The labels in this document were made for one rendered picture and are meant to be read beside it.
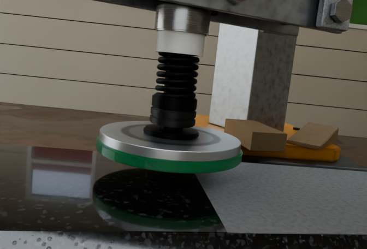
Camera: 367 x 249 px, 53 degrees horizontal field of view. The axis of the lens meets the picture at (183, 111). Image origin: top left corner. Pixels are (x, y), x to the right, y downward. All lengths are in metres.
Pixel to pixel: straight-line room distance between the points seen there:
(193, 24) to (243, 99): 0.71
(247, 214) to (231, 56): 0.86
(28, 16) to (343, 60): 5.43
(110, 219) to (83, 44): 6.18
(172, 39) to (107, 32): 5.95
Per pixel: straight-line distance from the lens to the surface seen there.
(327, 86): 6.94
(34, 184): 0.49
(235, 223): 0.42
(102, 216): 0.40
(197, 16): 0.52
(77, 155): 0.62
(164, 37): 0.53
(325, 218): 0.49
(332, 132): 1.25
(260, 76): 1.20
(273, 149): 0.99
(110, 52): 6.44
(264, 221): 0.44
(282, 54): 1.27
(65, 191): 0.47
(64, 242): 0.37
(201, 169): 0.47
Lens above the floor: 0.98
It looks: 7 degrees down
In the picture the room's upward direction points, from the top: 6 degrees clockwise
